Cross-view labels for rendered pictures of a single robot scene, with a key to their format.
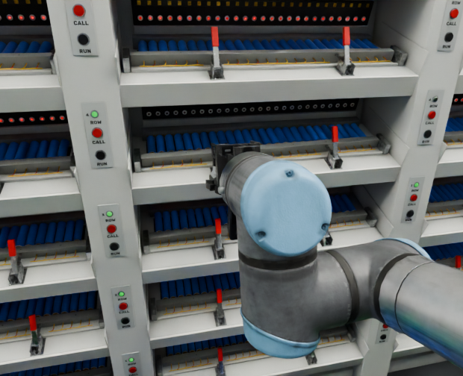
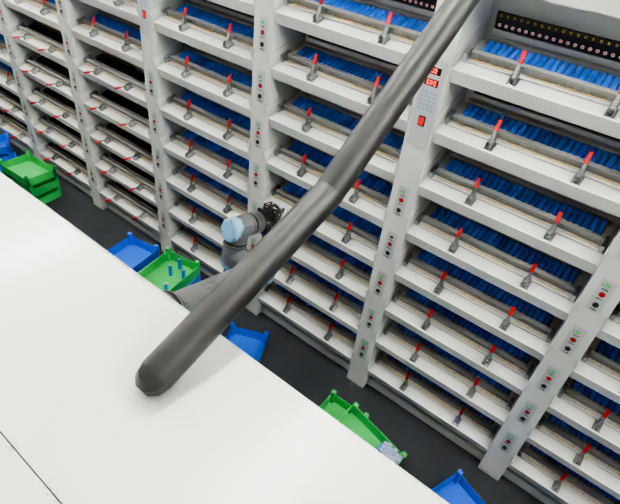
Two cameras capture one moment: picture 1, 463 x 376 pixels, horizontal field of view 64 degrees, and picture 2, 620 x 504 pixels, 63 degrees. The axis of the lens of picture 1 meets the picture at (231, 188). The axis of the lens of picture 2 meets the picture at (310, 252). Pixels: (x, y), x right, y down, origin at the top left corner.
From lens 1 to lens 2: 1.73 m
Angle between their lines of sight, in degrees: 41
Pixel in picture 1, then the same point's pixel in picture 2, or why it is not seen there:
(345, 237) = (350, 282)
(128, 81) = (270, 161)
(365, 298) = not seen: hidden behind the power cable
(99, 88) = (259, 159)
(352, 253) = not seen: hidden behind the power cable
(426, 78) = (387, 224)
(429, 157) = (389, 266)
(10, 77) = (241, 140)
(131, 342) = not seen: hidden behind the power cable
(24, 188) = (235, 180)
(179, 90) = (284, 173)
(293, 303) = (226, 253)
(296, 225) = (228, 234)
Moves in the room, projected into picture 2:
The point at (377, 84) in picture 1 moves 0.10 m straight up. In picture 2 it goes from (364, 213) to (368, 191)
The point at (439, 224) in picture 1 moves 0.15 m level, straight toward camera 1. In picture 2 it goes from (405, 312) to (370, 313)
